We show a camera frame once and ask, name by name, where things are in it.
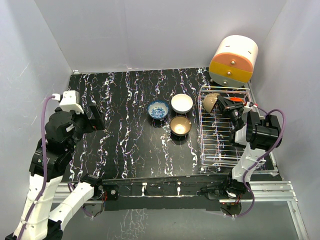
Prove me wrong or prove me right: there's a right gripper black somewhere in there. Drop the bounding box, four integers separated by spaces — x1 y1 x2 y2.
216 96 245 130

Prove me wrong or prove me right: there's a red bowl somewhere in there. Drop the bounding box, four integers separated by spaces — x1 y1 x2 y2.
229 97 243 102

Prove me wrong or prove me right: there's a black glossy bowl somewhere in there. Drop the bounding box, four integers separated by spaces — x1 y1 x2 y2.
202 92 220 113

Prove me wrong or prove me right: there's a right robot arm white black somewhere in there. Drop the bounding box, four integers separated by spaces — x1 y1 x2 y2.
216 95 282 199

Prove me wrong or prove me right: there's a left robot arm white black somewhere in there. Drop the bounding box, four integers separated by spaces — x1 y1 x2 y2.
6 104 105 240

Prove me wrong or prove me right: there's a round pastel drawer cabinet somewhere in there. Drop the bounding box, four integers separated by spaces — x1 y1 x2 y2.
208 35 259 88

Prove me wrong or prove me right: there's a brown bowl cream interior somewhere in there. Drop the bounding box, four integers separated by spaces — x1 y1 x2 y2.
169 115 192 137

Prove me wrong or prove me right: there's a blue white patterned bowl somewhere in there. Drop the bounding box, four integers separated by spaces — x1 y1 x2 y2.
147 100 169 120

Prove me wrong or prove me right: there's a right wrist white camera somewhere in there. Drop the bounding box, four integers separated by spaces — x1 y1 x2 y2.
242 101 258 114

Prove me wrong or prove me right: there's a wrist white camera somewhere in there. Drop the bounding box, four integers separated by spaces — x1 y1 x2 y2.
59 90 84 114
242 101 258 114

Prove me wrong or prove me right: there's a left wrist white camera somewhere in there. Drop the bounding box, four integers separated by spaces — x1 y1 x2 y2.
59 90 84 114

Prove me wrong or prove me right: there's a white wire dish rack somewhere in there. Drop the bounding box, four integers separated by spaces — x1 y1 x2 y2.
197 86 252 168

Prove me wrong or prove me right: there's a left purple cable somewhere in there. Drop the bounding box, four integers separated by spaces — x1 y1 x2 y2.
17 94 61 238

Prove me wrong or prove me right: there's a purple cable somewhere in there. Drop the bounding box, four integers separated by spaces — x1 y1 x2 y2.
17 94 61 238
241 106 286 218

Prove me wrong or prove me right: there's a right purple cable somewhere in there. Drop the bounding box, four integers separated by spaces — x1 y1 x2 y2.
241 106 286 218

